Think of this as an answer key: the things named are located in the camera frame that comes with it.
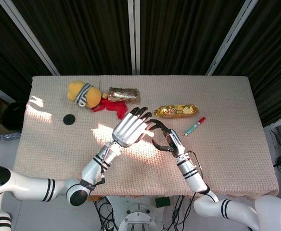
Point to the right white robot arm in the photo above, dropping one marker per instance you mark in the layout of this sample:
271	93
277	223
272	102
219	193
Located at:
203	187

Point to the clear plastic bottle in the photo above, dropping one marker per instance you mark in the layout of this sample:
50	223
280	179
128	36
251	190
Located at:
3	137

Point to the shiny foil wrapped package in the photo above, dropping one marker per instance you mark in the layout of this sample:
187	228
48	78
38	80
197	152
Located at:
123	94

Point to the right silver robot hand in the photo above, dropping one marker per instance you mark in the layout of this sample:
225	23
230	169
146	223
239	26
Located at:
173	142

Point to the red capped marker pen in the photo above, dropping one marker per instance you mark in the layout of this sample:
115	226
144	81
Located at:
195	126

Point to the green small box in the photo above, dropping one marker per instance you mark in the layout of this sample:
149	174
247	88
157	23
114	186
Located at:
162	201

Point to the black round stool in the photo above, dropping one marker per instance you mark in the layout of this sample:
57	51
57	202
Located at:
14	115

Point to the black round disc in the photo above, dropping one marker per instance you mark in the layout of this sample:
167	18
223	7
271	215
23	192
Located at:
69	119

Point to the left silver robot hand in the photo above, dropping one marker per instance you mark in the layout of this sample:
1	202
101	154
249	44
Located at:
127	130

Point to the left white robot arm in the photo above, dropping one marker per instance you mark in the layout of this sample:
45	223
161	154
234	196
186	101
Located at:
58	178

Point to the beige knitted tablecloth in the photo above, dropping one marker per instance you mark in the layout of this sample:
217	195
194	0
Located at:
143	134

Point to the golden biscuit packet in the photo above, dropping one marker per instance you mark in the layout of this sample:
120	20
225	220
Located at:
176	110

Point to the yellow plush toy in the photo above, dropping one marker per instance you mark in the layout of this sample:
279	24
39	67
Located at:
84	94

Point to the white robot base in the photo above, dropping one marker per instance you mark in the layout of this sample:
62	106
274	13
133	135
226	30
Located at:
137	217

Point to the red cloth ribbon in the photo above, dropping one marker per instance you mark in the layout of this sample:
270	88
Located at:
111	106

